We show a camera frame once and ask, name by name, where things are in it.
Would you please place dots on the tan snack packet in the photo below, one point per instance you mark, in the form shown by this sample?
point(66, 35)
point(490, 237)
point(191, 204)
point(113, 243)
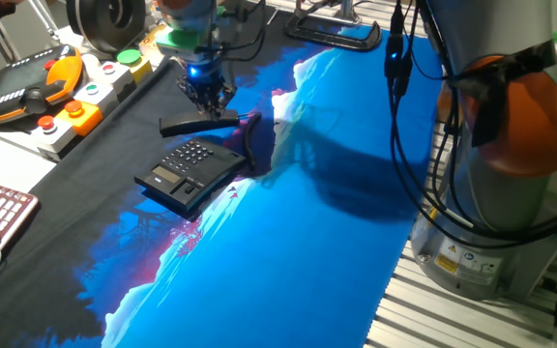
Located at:
point(149, 46)

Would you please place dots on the black C-clamp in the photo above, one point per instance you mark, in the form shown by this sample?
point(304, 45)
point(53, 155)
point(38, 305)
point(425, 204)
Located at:
point(331, 38)

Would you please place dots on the orange box red button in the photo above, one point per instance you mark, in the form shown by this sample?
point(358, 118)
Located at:
point(82, 118)

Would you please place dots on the orange black teach pendant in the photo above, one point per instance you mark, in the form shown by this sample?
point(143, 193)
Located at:
point(27, 92)

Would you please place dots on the white box green button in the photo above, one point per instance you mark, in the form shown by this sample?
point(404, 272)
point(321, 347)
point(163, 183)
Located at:
point(97, 96)

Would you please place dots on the metal frame pole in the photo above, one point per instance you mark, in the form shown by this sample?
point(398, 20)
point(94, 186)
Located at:
point(347, 9)

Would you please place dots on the white box red button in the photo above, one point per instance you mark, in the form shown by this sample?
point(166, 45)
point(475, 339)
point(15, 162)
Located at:
point(114, 75)
point(53, 135)

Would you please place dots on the black telephone handset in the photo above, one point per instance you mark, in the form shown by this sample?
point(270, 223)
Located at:
point(186, 123)

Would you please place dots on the person hand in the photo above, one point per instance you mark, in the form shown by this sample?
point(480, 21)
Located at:
point(10, 2)

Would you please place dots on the black telephone base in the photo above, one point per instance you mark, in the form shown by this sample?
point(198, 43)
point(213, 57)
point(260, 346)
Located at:
point(191, 169)

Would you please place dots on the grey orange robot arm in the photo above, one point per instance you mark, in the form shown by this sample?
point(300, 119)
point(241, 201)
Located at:
point(525, 121)

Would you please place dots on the yellow box green button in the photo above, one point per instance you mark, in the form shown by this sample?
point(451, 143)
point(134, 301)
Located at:
point(136, 65)

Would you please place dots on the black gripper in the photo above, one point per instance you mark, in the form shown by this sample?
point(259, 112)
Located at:
point(206, 84)

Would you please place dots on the blue black printed cloth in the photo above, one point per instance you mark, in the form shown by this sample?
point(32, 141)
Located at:
point(283, 266)

